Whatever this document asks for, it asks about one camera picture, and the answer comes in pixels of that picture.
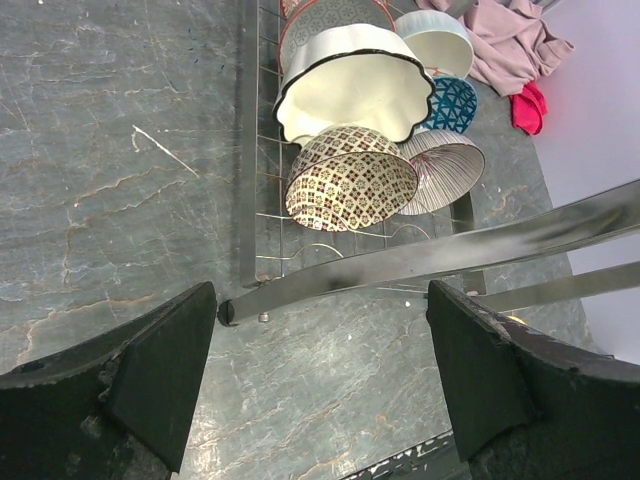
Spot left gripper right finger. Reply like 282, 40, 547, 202
426, 281, 639, 479

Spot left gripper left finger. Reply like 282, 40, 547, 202
1, 282, 217, 479

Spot stainless steel dish rack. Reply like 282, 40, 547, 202
217, 0, 640, 329

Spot brown cross patterned bowl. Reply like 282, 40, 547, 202
285, 125, 419, 232

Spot blue triangle patterned bowl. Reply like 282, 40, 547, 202
421, 76, 478, 134

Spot white scalloped bowl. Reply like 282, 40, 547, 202
273, 23, 435, 146

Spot plain white bowl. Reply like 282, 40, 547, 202
395, 10, 474, 78

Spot red patterned bowl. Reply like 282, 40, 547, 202
279, 0, 305, 19

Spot magenta cloth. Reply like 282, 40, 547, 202
510, 81, 548, 136

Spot dusty pink cloth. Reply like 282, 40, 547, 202
414, 0, 576, 97

